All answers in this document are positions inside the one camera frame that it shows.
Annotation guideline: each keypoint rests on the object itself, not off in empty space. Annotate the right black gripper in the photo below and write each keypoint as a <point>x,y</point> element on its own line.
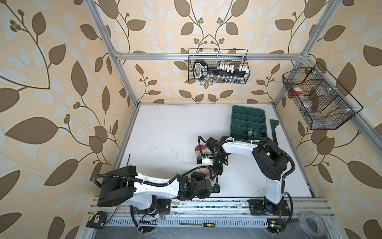
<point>216,171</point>

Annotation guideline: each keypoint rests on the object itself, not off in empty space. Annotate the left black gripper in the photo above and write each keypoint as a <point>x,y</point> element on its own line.
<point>199,177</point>

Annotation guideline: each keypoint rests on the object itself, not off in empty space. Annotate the beige maroon striped sock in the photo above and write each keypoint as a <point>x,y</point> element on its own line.
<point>206,172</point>

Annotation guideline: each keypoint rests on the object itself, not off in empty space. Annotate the green compartment tray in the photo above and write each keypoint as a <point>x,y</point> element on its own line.
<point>244,119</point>

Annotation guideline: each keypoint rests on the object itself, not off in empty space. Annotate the black argyle sock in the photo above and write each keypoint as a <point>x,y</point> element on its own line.
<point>255,133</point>

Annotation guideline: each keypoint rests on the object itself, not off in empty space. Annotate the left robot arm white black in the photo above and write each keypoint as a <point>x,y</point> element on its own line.
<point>126,185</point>

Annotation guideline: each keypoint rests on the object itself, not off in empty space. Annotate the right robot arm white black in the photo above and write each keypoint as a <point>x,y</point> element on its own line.
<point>273,162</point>

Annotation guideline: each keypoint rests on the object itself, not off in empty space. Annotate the clear tape roll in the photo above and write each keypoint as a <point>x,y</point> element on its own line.
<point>312,224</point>

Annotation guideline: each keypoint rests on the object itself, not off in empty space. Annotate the black socket set holder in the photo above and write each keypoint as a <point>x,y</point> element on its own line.
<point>201,70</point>

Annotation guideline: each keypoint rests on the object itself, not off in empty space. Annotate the black yellow tape measure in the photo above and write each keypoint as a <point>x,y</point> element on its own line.
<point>97,220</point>

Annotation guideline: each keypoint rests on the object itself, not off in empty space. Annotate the red capped jar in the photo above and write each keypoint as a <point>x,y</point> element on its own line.
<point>296,91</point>

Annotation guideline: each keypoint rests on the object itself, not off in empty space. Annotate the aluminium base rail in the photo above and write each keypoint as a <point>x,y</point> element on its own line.
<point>223,212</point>

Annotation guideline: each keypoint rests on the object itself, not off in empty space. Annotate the yellow black handled knife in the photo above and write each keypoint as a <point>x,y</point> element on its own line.
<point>204,225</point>

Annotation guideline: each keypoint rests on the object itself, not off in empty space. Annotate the green handled tool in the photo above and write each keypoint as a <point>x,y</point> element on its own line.
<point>274,123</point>

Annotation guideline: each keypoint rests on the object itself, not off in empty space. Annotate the back wall wire basket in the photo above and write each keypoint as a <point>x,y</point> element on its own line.
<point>233,57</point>

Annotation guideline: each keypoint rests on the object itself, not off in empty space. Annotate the wall wire basket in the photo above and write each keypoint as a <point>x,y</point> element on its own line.
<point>326,102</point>
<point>233,57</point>

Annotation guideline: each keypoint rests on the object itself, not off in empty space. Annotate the right wall wire basket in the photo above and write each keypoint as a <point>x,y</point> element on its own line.
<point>326,102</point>

